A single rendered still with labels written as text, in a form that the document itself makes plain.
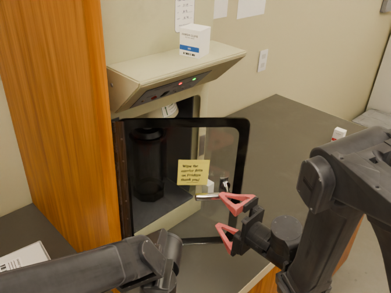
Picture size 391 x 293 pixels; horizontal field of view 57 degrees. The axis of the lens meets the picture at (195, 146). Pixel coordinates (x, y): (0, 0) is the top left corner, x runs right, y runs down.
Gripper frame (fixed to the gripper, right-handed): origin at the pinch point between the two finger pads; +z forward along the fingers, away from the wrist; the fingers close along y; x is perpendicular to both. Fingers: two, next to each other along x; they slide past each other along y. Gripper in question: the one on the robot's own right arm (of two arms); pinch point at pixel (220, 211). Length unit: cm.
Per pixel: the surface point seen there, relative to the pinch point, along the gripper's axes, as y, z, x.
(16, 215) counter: -26, 60, 28
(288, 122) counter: -28, 37, -97
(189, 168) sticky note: 5.3, 11.5, -0.9
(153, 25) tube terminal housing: 36.9, 23.9, -0.6
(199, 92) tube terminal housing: 17.1, 23.5, -15.6
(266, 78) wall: -18, 66, -115
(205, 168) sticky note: 5.4, 9.1, -3.9
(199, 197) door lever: 0.5, 6.3, 0.8
